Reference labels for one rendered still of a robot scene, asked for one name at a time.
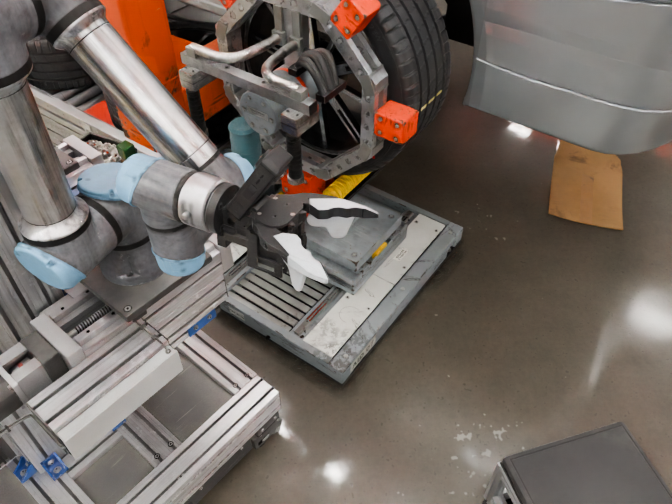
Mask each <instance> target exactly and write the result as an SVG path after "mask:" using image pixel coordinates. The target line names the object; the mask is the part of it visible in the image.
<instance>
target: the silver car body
mask: <svg viewBox="0 0 672 504"><path fill-rule="evenodd" d="M177 1H180V2H183V3H186V4H188V5H191V6H194V7H197V8H199V9H202V10H205V11H208V12H210V13H213V14H216V15H219V16H221V17H223V15H224V14H225V13H226V12H227V11H228V10H226V9H225V7H224V6H223V4H222V3H221V2H220V0H177ZM472 3H473V9H474V15H475V24H476V44H477V45H476V63H475V71H474V77H473V82H472V86H471V89H470V93H469V95H468V98H467V101H466V103H465V105H467V106H469V107H472V108H475V109H477V110H480V111H483V112H486V113H489V114H491V115H494V116H497V117H500V118H502V119H505V120H508V121H511V122H513V123H516V124H519V125H522V126H524V127H527V128H530V129H533V130H535V131H538V132H541V133H544V134H547V135H549V136H552V137H555V138H558V139H560V140H563V141H566V142H569V143H571V144H574V145H577V146H580V147H583V148H585V149H588V150H592V151H596V152H600V153H604V154H614V155H626V154H637V153H641V152H645V151H649V150H653V149H656V148H658V147H661V146H663V145H666V144H668V143H670V142H672V0H472Z"/></svg>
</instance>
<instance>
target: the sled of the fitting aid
mask: <svg viewBox="0 0 672 504"><path fill-rule="evenodd" d="M407 226H408V223H406V222H404V221H402V220H401V225H400V226H399V227H398V228H397V229H396V230H395V231H394V232H393V233H392V234H391V235H390V236H389V237H388V238H387V240H386V241H385V242H384V243H383V244H382V245H381V246H380V247H379V248H378V249H377V250H376V251H375V252H374V253H373V254H372V256H371V257H370V258H369V259H368V260H367V261H366V262H365V263H364V264H363V265H362V266H361V267H360V268H359V269H358V270H357V272H355V271H353V270H351V269H349V268H347V267H345V266H344V265H342V264H340V263H338V262H336V261H334V260H332V259H330V258H328V257H326V256H325V255H323V254H321V253H319V252H317V251H315V250H313V249H311V248H309V247H307V249H306V250H308V251H310V252H311V254H312V257H313V258H314V259H316V260H317V261H319V262H321V263H322V265H323V267H324V269H325V271H326V273H327V276H328V278H329V283H331V284H333V285H335V286H337V287H339V288H340V289H342V290H344V291H346V292H348V293H349V294H351V295H354V294H355V293H356V292H357V291H358V290H359V289H360V288H361V287H362V286H363V284H364V283H365V282H366V281H367V280H368V279H369V278H370V277H371V276H372V275H373V273H374V272H375V271H376V270H377V269H378V268H379V267H380V266H381V265H382V264H383V262H384V261H385V260H386V259H387V258H388V257H389V256H390V255H391V254H392V253H393V251H394V250H395V249H396V248H397V247H398V246H399V245H400V244H401V243H402V242H403V240H404V239H405V238H406V235H407Z"/></svg>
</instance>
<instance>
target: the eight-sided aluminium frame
mask: <svg viewBox="0 0 672 504"><path fill-rule="evenodd" d="M264 1H265V2H268V3H270V4H277V5H280V6H282V8H285V9H288V10H295V11H298V12H300V14H303V15H306V16H309V17H312V18H315V19H317V20H318V21H319V22H320V23H321V25H322V26H323V28H324V29H325V31H326V32H327V34H328V35H329V37H330V38H331V40H332V41H333V43H334V44H335V46H336V47H337V49H338V50H339V52H340V53H341V55H342V56H343V58H344V59H345V61H346V62H347V64H348V65H349V67H350V68H351V70H352V71H353V73H354V74H355V76H356V77H357V79H358V80H359V82H360V83H361V86H362V103H361V132H360V144H359V145H357V146H355V147H353V148H351V149H349V150H348V151H346V152H344V153H342V154H340V155H339V156H337V157H335V158H330V157H328V156H326V155H323V154H321V153H319V152H317V151H314V150H312V149H310V148H308V147H305V146H303V145H301V151H302V152H301V153H302V170H303V171H305V172H308V173H310V174H312V175H314V176H316V177H317V178H318V179H323V180H325V181H327V180H329V179H332V178H333V177H335V176H337V175H339V174H341V173H343V172H345V171H346V170H348V169H350V168H352V167H354V166H356V165H358V164H360V163H362V162H366V161H367V160H368V159H370V158H372V157H373V156H374V155H375V154H376V153H378V152H379V151H380V150H381V149H382V148H383V146H384V140H385V138H382V137H380V136H377V135H375V134H374V117H375V112H376V111H377V110H378V109H379V108H380V107H382V106H383V105H384V104H385V103H386V102H387V87H388V85H389V83H388V73H387V72H386V70H385V69H384V65H383V64H381V63H380V61H379V60H378V58H377V57H376V55H375V54H374V52H373V50H372V49H371V47H370V46H369V44H368V43H367V41H366V40H365V38H364V37H363V35H362V34H361V32H359V33H357V34H356V35H354V36H353V37H352V38H350V39H349V40H347V39H346V38H345V37H344V36H343V34H342V33H341V32H340V31H339V30H338V28H337V27H336V26H335V25H334V24H333V22H332V21H331V20H330V16H331V14H332V13H333V12H334V10H335V9H336V8H337V6H338V5H339V3H340V2H341V1H340V0H236V1H235V3H234V4H233V5H232V6H231V7H230V8H229V10H228V11H227V12H226V13H225V14H224V15H223V17H222V18H221V19H219V20H218V22H217V23H216V25H215V28H216V33H215V35H216V36H217V42H218V49H219V52H224V53H232V52H237V51H240V50H243V46H242V38H241V29H240V27H241V25H242V24H243V23H244V22H245V21H246V20H247V19H248V18H249V17H250V16H251V15H252V13H253V12H254V11H255V10H256V9H257V8H258V7H259V6H260V5H261V4H262V3H263V2H264ZM226 64H228V65H231V66H233V67H236V68H238V69H241V70H243V71H245V63H244V61H242V62H238V63H226ZM223 83H224V86H223V88H224V90H225V95H226V96H227V98H228V100H229V102H230V103H232V105H233V106H234V107H235V109H236V110H237V111H238V113H239V114H240V116H241V117H242V116H243V115H242V112H241V108H240V99H241V96H242V95H243V94H244V93H245V92H247V91H248V90H245V89H243V88H241V87H238V86H236V85H233V84H231V83H229V82H226V81H224V80H223ZM259 135H260V141H261V144H262V146H263V147H262V148H263V149H265V150H266V151H267V150H268V149H270V150H272V149H273V148H274V147H276V146H277V145H278V144H280V145H281V146H282V147H283V148H284V149H285V150H286V151H287V143H286V138H285V137H284V136H283V135H282V134H281V132H280V131H279V130H278V131H276V132H275V133H274V134H272V135H270V136H265V135H262V134H259Z"/></svg>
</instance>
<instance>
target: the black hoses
mask: <svg viewBox="0 0 672 504"><path fill-rule="evenodd" d="M312 60H313V61H314V62H313V61H312ZM315 64H316V65H315ZM305 71H308V72H309V73H310V75H311V77H312V78H313V80H314V82H315V84H316V87H317V89H318V92H317V93H316V100H317V101H318V102H321V103H323V104H325V103H327V102H328V101H329V100H331V99H332V98H333V97H335V96H336V95H337V94H339V93H340V92H341V91H343V90H344V89H345V88H346V81H345V80H343V79H340V78H338V74H337V69H336V65H335V61H334V58H333V55H332V54H331V52H330V51H329V50H327V49H325V48H316V49H314V50H313V49H309V48H306V47H305V48H304V51H302V54H301V55H300V56H299V58H298V60H297V62H295V63H294V64H292V65H291V66H289V67H288V74H289V75H291V76H294V77H298V76H300V75H301V74H303V73H304V72H305Z"/></svg>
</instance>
